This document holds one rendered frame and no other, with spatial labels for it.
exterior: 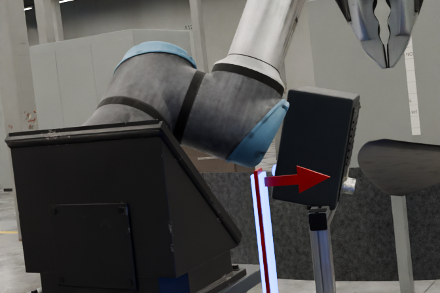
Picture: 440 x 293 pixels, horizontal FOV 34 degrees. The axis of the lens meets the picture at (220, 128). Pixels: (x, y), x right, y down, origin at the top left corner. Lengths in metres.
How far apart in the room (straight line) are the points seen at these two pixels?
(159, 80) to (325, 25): 6.26
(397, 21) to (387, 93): 6.41
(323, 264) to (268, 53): 0.35
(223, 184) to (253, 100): 1.75
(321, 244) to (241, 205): 1.58
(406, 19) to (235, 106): 0.44
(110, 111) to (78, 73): 9.96
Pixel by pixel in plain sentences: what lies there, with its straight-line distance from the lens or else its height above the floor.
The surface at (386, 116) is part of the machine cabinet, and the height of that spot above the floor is 0.85.
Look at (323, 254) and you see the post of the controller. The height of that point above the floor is 0.98.
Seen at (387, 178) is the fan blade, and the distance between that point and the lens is 0.70.
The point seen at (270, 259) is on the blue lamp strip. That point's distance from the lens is 0.65.
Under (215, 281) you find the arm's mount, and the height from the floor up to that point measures 1.01.
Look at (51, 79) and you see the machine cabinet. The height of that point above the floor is 1.70.
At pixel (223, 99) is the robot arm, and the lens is 1.06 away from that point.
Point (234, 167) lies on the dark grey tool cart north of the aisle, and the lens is 7.42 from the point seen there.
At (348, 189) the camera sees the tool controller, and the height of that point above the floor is 1.07.
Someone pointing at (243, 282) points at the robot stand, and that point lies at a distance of 1.03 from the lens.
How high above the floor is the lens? 1.27
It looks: 3 degrees down
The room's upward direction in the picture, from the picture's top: 6 degrees counter-clockwise
